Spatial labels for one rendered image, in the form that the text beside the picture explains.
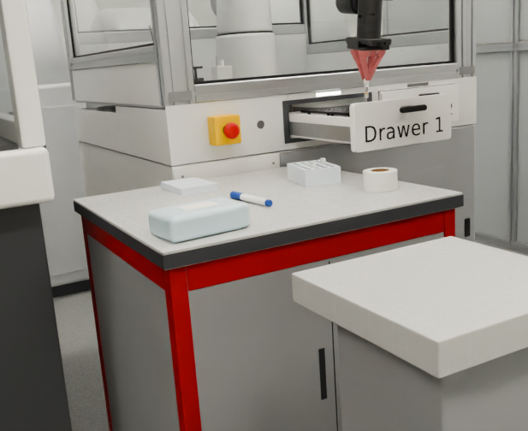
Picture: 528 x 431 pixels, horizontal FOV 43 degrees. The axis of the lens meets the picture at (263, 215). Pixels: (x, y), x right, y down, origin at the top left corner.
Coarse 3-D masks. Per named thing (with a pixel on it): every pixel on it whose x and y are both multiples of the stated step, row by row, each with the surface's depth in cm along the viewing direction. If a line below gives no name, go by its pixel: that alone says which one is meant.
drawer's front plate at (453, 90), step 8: (416, 88) 196; (424, 88) 198; (432, 88) 199; (440, 88) 200; (448, 88) 202; (456, 88) 203; (384, 96) 191; (392, 96) 192; (400, 96) 194; (408, 96) 195; (416, 96) 196; (456, 96) 204; (456, 104) 204; (456, 112) 205; (456, 120) 205
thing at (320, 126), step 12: (300, 120) 175; (312, 120) 170; (324, 120) 165; (336, 120) 161; (348, 120) 156; (300, 132) 175; (312, 132) 170; (324, 132) 166; (336, 132) 161; (348, 132) 157
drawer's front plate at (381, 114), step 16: (432, 96) 161; (448, 96) 164; (352, 112) 152; (368, 112) 153; (384, 112) 155; (416, 112) 160; (432, 112) 162; (448, 112) 164; (352, 128) 153; (368, 128) 154; (400, 128) 158; (432, 128) 163; (448, 128) 165; (352, 144) 154; (368, 144) 154; (384, 144) 157; (400, 144) 159
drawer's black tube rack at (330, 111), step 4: (320, 108) 184; (324, 108) 183; (328, 108) 182; (332, 108) 181; (336, 108) 180; (340, 108) 179; (344, 108) 178; (348, 108) 177; (300, 112) 181; (304, 112) 180; (308, 112) 178; (312, 112) 176; (316, 112) 175; (320, 112) 173; (324, 112) 171; (328, 112) 170; (332, 112) 168; (336, 112) 167; (340, 112) 166; (344, 112) 166; (344, 116) 186; (348, 116) 164
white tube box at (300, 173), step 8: (288, 168) 157; (296, 168) 152; (304, 168) 149; (312, 168) 148; (320, 168) 148; (328, 168) 148; (336, 168) 149; (288, 176) 158; (296, 176) 153; (304, 176) 147; (312, 176) 147; (320, 176) 148; (328, 176) 148; (336, 176) 149; (304, 184) 148; (312, 184) 148; (320, 184) 148; (328, 184) 149
